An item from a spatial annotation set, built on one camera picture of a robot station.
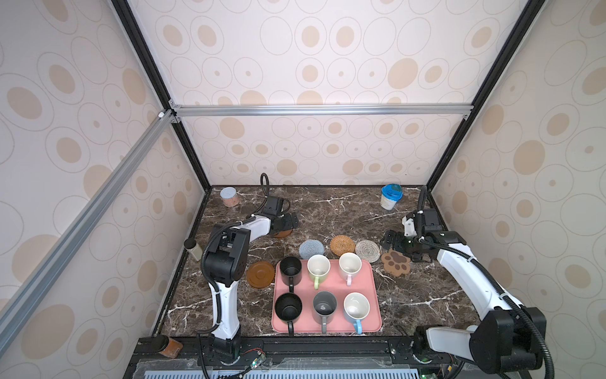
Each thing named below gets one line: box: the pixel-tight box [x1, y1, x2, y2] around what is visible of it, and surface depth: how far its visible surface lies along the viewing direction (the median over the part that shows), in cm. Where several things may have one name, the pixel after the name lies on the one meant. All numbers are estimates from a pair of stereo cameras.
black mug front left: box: [274, 292, 303, 338], surface depth 78 cm
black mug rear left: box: [279, 255, 303, 293], surface depth 85 cm
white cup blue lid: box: [380, 183, 404, 211], surface depth 108 cm
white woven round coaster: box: [355, 239, 381, 263], surface depth 99 cm
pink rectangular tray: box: [271, 259, 382, 333], surface depth 85 cm
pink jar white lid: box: [219, 186, 240, 208], surface depth 112 cm
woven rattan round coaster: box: [329, 234, 356, 257], surface depth 100 cm
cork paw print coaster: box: [381, 249, 412, 277], surface depth 94 cm
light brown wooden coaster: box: [246, 260, 275, 289], surface depth 92 cm
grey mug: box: [312, 290, 338, 334], surface depth 76 cm
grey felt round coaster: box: [299, 239, 325, 260], surface depth 99 cm
